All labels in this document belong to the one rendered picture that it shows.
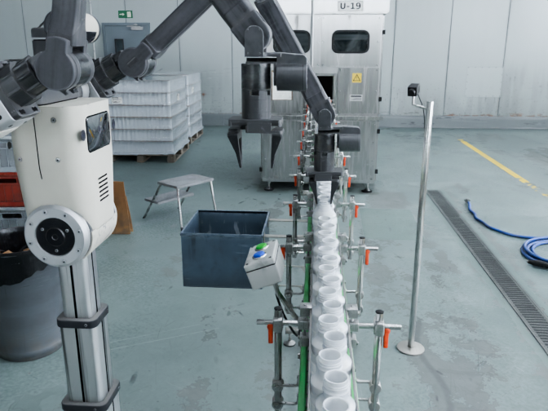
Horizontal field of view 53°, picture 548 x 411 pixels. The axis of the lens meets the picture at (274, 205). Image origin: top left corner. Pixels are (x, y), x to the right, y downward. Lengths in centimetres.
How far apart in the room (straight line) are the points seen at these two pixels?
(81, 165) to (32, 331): 198
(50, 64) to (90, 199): 38
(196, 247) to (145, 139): 613
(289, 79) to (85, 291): 80
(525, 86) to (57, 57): 1167
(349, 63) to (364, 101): 44
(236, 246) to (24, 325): 149
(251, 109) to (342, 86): 514
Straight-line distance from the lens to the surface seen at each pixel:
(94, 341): 156
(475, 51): 1209
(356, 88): 619
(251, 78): 105
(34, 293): 313
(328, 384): 83
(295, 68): 105
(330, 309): 102
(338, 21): 617
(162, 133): 809
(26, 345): 327
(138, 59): 154
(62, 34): 114
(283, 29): 150
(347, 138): 151
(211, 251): 209
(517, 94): 1239
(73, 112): 132
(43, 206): 140
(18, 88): 118
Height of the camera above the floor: 162
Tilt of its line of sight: 16 degrees down
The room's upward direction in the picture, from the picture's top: straight up
